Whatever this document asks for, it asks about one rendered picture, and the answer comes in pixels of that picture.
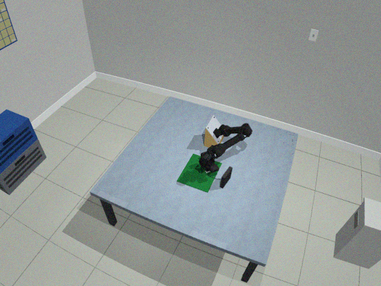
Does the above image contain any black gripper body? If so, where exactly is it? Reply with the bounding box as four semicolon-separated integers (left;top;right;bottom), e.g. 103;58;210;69
201;152;219;173

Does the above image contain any green circuit board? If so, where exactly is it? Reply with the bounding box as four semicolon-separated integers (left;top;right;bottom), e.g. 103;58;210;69
177;154;218;192

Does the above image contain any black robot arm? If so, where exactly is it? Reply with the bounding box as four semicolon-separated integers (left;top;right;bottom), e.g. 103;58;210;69
199;123;253;168

